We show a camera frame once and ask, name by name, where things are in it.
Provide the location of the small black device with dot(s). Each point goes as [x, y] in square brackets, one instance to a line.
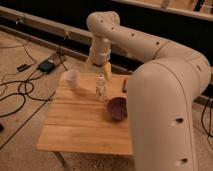
[23, 67]

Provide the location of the black power adapter box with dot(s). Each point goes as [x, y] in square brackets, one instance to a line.
[46, 66]

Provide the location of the clear plastic bottle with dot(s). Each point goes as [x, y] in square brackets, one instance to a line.
[101, 90]

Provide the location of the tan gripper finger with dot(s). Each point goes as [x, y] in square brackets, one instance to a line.
[89, 61]
[107, 70]

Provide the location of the dark marker pen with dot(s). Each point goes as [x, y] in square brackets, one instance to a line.
[124, 89]

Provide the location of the wooden table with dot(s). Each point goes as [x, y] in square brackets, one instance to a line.
[78, 122]

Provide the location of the dark purple bowl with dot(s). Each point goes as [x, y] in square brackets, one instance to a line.
[117, 108]

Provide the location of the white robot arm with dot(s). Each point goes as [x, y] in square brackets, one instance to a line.
[159, 93]

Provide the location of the translucent plastic cup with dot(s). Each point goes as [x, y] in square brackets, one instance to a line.
[72, 78]

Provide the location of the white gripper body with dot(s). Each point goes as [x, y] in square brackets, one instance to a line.
[100, 50]

